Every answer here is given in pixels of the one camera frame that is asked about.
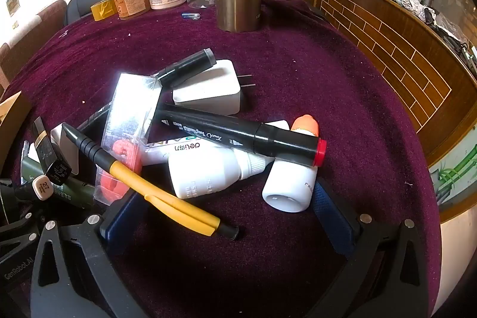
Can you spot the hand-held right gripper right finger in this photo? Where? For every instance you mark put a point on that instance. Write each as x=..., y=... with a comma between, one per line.
x=331, y=217

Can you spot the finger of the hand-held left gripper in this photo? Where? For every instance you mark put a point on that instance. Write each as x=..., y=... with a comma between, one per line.
x=26, y=218

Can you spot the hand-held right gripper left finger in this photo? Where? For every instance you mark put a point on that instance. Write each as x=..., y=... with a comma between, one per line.
x=115, y=225

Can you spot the black marker beige cap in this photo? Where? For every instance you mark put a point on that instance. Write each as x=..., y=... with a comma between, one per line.
x=41, y=185

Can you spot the yellow mechanical pencil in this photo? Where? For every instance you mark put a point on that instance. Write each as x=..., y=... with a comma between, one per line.
x=149, y=191

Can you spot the green marker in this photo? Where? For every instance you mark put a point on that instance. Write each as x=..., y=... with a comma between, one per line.
x=74, y=191

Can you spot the white bottle orange cap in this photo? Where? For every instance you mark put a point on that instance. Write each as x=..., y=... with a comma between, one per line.
x=287, y=187

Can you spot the black gold lipstick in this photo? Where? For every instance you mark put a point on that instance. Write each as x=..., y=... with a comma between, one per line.
x=52, y=157

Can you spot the cardboard tray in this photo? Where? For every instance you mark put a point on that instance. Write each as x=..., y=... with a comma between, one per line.
x=11, y=124

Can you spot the white cylindrical pen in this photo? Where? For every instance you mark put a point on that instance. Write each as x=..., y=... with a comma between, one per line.
x=179, y=152

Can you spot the small white bottle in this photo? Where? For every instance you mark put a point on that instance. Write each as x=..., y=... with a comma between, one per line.
x=201, y=174

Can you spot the clear plastic box red item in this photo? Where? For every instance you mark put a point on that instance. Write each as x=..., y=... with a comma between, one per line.
x=130, y=105

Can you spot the black marker red cap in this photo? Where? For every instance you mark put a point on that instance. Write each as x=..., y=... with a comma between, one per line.
x=231, y=137

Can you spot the black marker grey cap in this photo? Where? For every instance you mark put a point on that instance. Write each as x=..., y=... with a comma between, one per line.
x=182, y=67

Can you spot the brown upholstered chair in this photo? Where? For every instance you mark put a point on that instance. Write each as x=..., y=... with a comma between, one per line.
x=33, y=38

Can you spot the wooden counter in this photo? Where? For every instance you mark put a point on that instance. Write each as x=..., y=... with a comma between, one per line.
x=410, y=53

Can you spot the yellow tape roll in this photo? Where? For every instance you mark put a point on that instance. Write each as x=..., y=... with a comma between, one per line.
x=102, y=10

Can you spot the black leather sofa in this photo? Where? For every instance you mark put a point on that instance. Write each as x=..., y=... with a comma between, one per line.
x=82, y=5

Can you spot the orange label jar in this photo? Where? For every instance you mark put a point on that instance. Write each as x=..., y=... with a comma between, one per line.
x=128, y=3

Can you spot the small clear blue tube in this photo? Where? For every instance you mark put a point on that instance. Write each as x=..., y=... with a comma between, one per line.
x=190, y=15

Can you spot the bamboo wall sticker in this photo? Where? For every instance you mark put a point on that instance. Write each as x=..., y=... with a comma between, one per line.
x=452, y=172

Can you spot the small wall plaque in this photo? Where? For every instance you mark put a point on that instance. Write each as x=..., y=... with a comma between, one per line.
x=12, y=4

